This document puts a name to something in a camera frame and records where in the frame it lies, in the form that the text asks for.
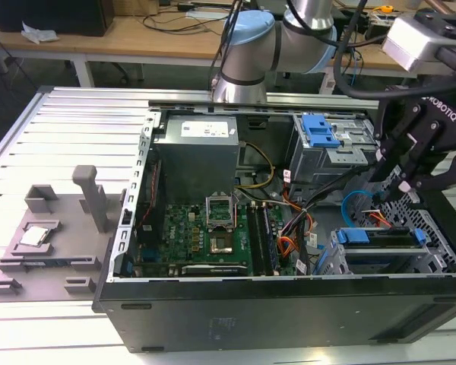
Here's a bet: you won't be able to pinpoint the crumpled white paper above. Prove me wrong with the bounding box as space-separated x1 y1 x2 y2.
20 21 60 44

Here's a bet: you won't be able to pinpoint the yellow and black wires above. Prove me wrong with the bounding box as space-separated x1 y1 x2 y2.
236 141 275 190

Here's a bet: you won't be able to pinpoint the wooden desk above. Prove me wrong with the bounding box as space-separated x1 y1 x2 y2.
0 0 456 81

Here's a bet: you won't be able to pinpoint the black graphics card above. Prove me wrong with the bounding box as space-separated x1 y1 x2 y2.
181 263 249 277

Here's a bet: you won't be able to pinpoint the silver CPU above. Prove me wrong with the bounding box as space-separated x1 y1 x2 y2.
19 226 49 246

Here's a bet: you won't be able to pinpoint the green motherboard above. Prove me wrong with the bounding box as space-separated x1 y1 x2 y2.
136 203 301 278

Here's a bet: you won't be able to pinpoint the grey metal drive cage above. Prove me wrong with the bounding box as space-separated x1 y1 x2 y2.
288 112 383 184

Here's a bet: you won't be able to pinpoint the small brown black box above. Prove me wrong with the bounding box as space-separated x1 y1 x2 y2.
364 17 392 41

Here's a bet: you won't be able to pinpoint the hard disk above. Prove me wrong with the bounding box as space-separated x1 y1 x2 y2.
336 226 429 250

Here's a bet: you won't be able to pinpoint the black desk cables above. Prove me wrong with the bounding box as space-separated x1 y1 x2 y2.
141 5 229 37

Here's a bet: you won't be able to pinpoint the blue plastic drive latch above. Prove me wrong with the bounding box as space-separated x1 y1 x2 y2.
300 113 341 148

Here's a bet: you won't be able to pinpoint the metal socket cover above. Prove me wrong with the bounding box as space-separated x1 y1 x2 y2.
205 194 237 233

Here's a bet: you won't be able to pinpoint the black PC case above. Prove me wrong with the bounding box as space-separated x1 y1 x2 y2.
93 99 456 353

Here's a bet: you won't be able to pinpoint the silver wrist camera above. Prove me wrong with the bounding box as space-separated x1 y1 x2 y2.
381 14 455 72

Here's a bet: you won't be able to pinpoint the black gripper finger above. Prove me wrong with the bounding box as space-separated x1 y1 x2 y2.
366 102 423 183
385 119 456 202

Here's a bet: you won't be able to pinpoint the large black box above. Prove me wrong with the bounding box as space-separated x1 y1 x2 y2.
0 0 115 37

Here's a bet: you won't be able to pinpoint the grey power supply unit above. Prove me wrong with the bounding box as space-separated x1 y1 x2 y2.
151 115 239 192

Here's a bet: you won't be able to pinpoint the hanging blue cable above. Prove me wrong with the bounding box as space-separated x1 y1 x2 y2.
344 47 366 88

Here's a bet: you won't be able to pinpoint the grey parts rack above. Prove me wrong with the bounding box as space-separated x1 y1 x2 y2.
0 164 128 303

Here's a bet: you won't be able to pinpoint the black RAM slot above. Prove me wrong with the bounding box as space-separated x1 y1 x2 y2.
261 204 279 275
247 204 266 276

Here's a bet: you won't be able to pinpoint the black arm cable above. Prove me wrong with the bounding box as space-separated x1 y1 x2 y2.
209 0 248 79

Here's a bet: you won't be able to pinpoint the CPU socket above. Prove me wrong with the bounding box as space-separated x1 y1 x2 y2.
207 233 236 256

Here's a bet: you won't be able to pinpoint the red orange disk power wire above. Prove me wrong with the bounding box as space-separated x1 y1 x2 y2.
364 209 396 230

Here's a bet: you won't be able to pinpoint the red and black thin wire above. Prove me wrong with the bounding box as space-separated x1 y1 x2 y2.
141 161 163 230

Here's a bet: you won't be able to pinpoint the thick black cable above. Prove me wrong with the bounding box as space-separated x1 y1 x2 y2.
302 163 377 214

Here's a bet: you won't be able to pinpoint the orange wire bundle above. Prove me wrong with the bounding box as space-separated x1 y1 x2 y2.
276 205 317 268

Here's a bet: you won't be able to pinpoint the grey metal disk bay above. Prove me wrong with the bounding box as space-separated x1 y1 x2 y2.
314 227 456 275

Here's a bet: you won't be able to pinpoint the thin metal locking lever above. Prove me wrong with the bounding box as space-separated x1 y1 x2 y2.
232 190 241 230

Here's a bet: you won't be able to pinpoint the blue disk wire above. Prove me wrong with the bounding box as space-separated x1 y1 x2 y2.
340 189 385 230

